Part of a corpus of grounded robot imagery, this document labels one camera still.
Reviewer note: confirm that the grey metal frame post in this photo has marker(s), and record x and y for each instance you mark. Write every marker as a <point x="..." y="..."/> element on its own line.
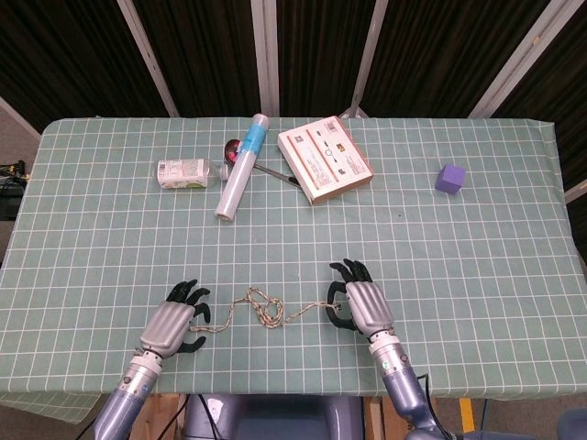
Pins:
<point x="577" y="190"/>
<point x="149" y="57"/>
<point x="266" y="55"/>
<point x="518" y="59"/>
<point x="367" y="59"/>

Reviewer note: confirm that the light wooden board frame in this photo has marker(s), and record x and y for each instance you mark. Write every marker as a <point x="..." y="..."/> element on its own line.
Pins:
<point x="167" y="417"/>

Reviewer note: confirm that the clear plastic bottle green label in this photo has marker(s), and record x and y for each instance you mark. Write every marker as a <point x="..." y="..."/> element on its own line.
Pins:
<point x="181" y="173"/>

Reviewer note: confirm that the black pleated curtain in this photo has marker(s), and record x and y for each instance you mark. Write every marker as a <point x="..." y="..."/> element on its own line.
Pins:
<point x="206" y="46"/>

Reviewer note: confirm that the white roll with blue band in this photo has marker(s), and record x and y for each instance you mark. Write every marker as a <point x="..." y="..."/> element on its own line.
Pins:
<point x="240" y="169"/>

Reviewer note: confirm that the flat white printed box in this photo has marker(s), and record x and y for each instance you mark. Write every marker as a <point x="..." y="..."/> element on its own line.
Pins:
<point x="325" y="158"/>

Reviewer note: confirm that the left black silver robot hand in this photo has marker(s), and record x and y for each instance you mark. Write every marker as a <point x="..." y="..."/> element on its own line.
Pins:
<point x="167" y="327"/>

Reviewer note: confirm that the green checked tablecloth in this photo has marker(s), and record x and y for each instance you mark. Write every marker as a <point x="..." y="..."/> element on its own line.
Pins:
<point x="413" y="256"/>

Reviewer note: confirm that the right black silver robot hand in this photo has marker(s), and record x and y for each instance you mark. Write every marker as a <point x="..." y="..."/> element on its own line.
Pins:
<point x="369" y="307"/>

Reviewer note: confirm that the blue-grey robot torso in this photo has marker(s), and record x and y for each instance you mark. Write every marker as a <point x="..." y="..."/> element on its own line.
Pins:
<point x="275" y="419"/>

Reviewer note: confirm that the purple foam cube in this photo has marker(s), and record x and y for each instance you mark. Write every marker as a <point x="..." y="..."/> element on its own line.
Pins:
<point x="450" y="179"/>

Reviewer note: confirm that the upright wooden plank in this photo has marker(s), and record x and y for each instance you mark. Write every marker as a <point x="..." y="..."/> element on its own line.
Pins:
<point x="373" y="419"/>

